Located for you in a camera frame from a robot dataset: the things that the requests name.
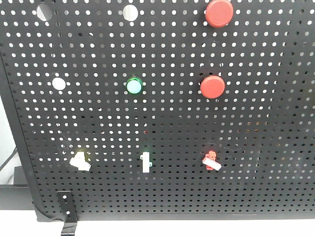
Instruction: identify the black power strip box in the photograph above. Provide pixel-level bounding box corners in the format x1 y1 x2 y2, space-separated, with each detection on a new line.
0 166 33 210

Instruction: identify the lower red push button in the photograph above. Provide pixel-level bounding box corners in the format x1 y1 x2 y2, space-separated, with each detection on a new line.
200 75 225 99

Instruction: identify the red push button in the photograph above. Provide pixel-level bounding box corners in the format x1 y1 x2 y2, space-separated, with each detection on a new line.
200 75 225 99
205 0 234 28

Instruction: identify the black perforated pegboard panel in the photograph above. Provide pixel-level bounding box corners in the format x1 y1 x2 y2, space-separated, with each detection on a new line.
0 0 315 222

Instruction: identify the green toggle switch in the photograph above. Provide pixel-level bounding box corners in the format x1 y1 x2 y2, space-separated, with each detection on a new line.
140 152 152 173

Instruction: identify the green illuminated push button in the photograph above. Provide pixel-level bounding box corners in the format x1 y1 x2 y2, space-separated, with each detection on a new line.
126 76 143 94

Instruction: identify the red toggle switch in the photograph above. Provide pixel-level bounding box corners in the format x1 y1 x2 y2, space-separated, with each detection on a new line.
202 150 222 171

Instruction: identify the black hanging cable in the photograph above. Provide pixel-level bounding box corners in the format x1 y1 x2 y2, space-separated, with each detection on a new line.
0 149 18 171

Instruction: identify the black pegboard clamp bracket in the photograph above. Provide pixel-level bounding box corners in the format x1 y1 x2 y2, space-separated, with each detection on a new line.
57 191 78 236

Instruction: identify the upper red push button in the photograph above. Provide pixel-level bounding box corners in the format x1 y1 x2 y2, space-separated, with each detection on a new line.
205 0 234 28

